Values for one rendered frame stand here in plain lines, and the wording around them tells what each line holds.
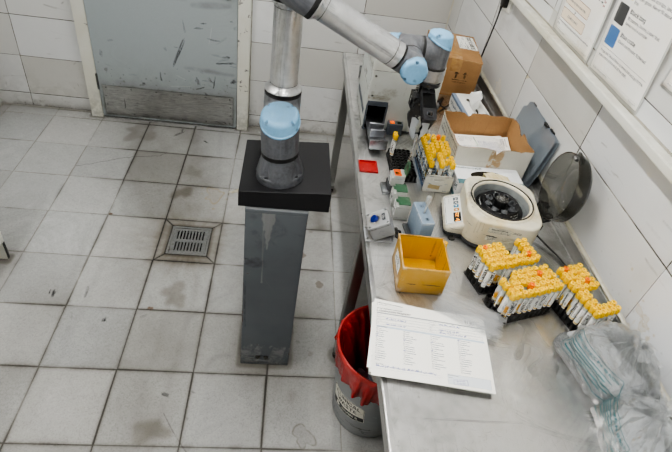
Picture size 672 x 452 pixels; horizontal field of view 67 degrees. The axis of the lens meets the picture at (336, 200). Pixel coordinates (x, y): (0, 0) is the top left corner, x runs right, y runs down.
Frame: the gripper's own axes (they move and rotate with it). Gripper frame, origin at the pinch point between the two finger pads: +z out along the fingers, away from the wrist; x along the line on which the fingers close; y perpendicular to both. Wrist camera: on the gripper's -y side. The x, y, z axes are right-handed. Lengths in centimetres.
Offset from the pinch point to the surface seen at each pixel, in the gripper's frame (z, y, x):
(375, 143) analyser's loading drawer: 13.6, 15.0, 9.6
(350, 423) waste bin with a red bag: 98, -50, 11
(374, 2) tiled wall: 11, 163, -6
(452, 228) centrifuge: 14.7, -27.8, -10.5
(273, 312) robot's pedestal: 70, -21, 43
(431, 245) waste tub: 11.4, -39.3, -0.5
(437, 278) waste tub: 11, -52, 0
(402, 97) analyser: 2.6, 32.0, -0.9
